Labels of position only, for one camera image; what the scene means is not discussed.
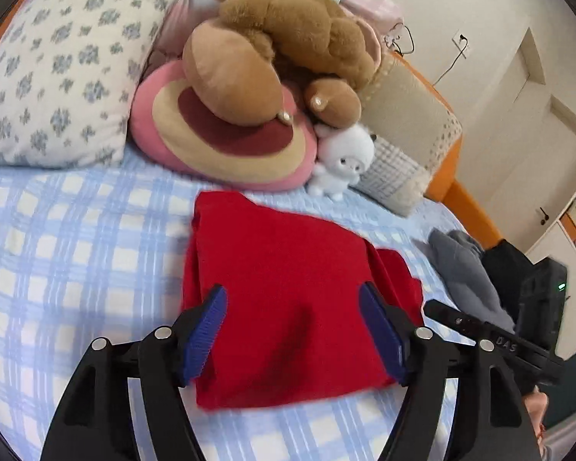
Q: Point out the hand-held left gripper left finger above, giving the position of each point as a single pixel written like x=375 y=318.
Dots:
x=206 y=331

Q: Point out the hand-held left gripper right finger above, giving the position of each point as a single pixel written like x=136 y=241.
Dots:
x=381 y=331

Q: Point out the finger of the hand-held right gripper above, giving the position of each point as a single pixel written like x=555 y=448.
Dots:
x=461 y=321

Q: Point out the red garment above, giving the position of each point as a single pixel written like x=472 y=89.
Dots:
x=288 y=288

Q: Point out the person's right forearm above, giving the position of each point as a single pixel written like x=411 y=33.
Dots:
x=554 y=449

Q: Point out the person's right hand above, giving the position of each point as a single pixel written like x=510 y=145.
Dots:
x=537 y=413

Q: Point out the black garment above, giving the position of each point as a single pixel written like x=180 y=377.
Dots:
x=504 y=269

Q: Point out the grey garment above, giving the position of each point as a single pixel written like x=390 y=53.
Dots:
x=461 y=269

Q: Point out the white wardrobe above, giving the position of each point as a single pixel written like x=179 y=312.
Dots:
x=552 y=245

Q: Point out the orange headboard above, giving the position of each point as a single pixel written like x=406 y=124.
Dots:
x=465 y=206

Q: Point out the white door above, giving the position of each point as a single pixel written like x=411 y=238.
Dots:
x=533 y=153

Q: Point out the blue plaid bed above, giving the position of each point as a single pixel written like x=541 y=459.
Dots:
x=77 y=249

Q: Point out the grey knitted pillow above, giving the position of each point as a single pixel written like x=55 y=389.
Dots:
x=389 y=173

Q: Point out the white plush toy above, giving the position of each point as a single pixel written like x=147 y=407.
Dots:
x=341 y=163

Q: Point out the pink round cushion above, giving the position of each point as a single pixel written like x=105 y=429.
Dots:
x=173 y=120

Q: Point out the beige pillow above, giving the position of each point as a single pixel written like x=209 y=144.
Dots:
x=403 y=110

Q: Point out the white floral pillow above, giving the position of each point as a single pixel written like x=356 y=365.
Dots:
x=67 y=67

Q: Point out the brown teddy bear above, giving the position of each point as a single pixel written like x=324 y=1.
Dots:
x=293 y=24

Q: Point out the pink blanket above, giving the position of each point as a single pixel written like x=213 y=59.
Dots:
x=365 y=5

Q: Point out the wall outlet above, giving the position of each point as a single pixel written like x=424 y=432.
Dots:
x=461 y=41

